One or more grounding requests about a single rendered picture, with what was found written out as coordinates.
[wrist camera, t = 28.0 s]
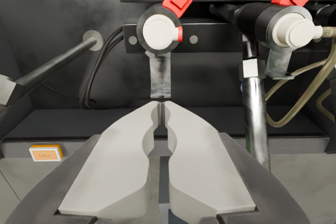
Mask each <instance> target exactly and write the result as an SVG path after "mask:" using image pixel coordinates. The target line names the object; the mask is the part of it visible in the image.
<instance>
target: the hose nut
mask: <svg viewBox="0 0 336 224"><path fill-rule="evenodd" d="M23 87H24V85H21V84H18V83H15V82H14V79H13V78H10V77H7V76H4V75H1V74H0V104H3V105H9V106H15V104H16V102H17V100H18V97H19V95H20V93H21V91H22V89H23Z"/></svg>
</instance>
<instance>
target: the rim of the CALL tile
mask: <svg viewBox="0 0 336 224"><path fill-rule="evenodd" d="M29 151H30V153H31V156H32V158H33V160H34V162H42V161H61V160H62V158H61V155H60V152H59V149H58V147H30V148H29ZM32 151H55V152H56V155H57V158H58V159H49V160H35V158H34V155H33V153H32Z"/></svg>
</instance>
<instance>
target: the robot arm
mask: <svg viewBox="0 0 336 224"><path fill-rule="evenodd" d="M161 117H162V125H163V126H165V127H166V128H167V130H168V148H169V149H170V151H171V152H172V153H173V155H172V156H171V157H170V158H169V161H168V173H169V203H170V210H171V212H172V213H173V214H174V215H175V216H177V217H178V218H180V219H182V220H183V221H185V222H187V223H188V224H312V223H311V221H310V220H309V218H308V217H307V215H306V214H305V212H304V211H303V209H302V208H301V206H300V205H299V204H298V202H297V201H296V200H295V198H294V197H293V196H292V195H291V193H290V192H289V191H288V190H287V189H286V188H285V187H284V185H283V184H282V183H281V182H280V181H279V180H278V179H277V178H276V177H275V176H274V175H273V174H272V173H271V172H270V171H269V170H267V169H266V168H265V167H264V166H263V165H262V164H261V163H260V162H258V161H257V160H256V159H255V158H254V157H253V156H252V155H251V154H249V153H248V152H247V151H246V150H245V149H244V148H243V147H241V146H240V145H239V144H238V143H237V142H236V141H235V140H234V139H232V138H231V137H230V136H229V135H228V134H227V133H226V132H221V133H219V132H218V131H217V130H216V129H215V128H214V127H213V126H212V125H210V124H209V123H208V122H206V121H205V120H204V119H202V118H201V117H199V116H197V115H196V114H194V113H192V112H190V111H188V110H186V109H185V108H183V107H181V106H179V105H177V104H175V103H173V102H172V101H165V102H158V101H151V102H149V103H147V104H146V105H144V106H142V107H140V108H138V109H136V110H135V111H133V112H131V113H129V114H127V115H125V116H124V117H122V118H120V119H119V120H117V121H116V122H115V123H113V124H112V125H111V126H110V127H108V128H107V129H106V130H105V131H104V132H103V133H102V134H94V135H93V136H91V137H90V138H89V139H88V140H87V141H86V142H84V143H83V144H82V145H81V146H80V147H79V148H77V149H76V150H75V151H74V152H73V153H71V154H70V155H69V156H68V157H67V158H66V159H64V160H63V161H62V162H61V163H60V164H59V165H57V166H56V167H55V168H54V169H53V170H52V171H50V172H49V173H48V174H47V175H46V176H45V177H44V178H42V179H41V180H40V181H39V182H38V183H37V184H36V185H35V186H34V187H33V188H32V189H31V190H30V191H29V192H28V193H27V194H26V196H25V197H24V198H23V199H22V200H21V201H20V202H19V204H18V205H17V206H16V207H15V208H14V210H13V211H12V212H11V214H10V215H9V216H8V218H7V219H6V220H5V222H4V223H3V224H131V223H133V222H134V221H136V220H138V219H139V218H141V217H142V216H144V215H145V214H146V213H147V211H148V209H149V203H150V194H151V179H150V164H149V159H148V157H147V156H148V154H149V153H150V152H151V151H152V150H153V148H154V130H155V129H156V128H157V127H158V126H160V125H161Z"/></svg>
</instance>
